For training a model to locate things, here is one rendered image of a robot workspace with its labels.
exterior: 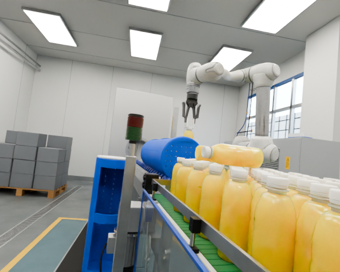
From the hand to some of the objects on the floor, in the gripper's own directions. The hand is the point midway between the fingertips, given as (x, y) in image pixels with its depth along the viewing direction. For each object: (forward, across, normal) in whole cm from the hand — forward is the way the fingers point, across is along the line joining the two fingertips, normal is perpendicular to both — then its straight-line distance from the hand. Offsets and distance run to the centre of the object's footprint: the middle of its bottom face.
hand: (189, 123), depth 150 cm
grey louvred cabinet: (+135, -186, -159) cm, 279 cm away
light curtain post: (+134, -26, -133) cm, 190 cm away
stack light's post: (+133, +43, +55) cm, 150 cm away
